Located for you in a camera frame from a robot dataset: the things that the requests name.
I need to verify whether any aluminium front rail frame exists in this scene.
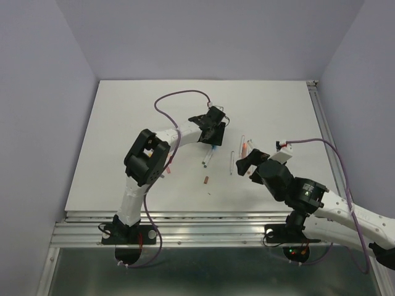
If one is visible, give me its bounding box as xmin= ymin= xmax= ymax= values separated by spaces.
xmin=37 ymin=211 xmax=381 ymax=295

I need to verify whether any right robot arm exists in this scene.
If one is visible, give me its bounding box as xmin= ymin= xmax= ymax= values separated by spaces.
xmin=236 ymin=149 xmax=394 ymax=269

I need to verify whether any light blue cap marker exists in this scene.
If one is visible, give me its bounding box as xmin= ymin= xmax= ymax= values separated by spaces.
xmin=203 ymin=146 xmax=216 ymax=168

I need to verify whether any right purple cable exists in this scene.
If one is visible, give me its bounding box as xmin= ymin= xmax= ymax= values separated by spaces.
xmin=286 ymin=138 xmax=371 ymax=274

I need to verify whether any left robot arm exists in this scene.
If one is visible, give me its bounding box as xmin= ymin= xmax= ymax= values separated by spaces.
xmin=112 ymin=106 xmax=227 ymax=243

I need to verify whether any green cap marker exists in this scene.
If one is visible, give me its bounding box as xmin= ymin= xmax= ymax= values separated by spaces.
xmin=202 ymin=150 xmax=211 ymax=165

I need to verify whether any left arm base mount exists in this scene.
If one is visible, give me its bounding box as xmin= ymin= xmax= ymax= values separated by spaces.
xmin=98 ymin=223 xmax=163 ymax=268

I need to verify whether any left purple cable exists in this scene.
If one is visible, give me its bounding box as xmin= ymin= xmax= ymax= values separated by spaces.
xmin=125 ymin=89 xmax=214 ymax=269

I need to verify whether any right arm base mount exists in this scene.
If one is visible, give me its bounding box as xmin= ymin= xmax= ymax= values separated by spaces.
xmin=262 ymin=210 xmax=321 ymax=264

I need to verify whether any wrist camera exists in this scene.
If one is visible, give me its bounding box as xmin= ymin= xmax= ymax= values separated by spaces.
xmin=269 ymin=141 xmax=293 ymax=164
xmin=207 ymin=104 xmax=224 ymax=112

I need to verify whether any aluminium right side rail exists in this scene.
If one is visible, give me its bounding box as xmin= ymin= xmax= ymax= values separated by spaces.
xmin=306 ymin=81 xmax=353 ymax=202

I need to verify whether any grey cap marker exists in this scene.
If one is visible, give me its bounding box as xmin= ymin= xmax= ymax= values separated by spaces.
xmin=230 ymin=150 xmax=235 ymax=175

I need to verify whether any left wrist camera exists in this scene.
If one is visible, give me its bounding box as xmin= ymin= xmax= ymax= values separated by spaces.
xmin=207 ymin=104 xmax=224 ymax=112

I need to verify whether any purple cable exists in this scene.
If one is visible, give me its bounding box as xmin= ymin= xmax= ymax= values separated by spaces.
xmin=125 ymin=89 xmax=214 ymax=269
xmin=286 ymin=138 xmax=371 ymax=274

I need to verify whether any dark green marker pen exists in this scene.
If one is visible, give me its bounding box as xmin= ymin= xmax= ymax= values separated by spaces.
xmin=247 ymin=139 xmax=256 ymax=150

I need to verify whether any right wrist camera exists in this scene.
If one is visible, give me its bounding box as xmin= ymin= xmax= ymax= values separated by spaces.
xmin=269 ymin=141 xmax=293 ymax=164

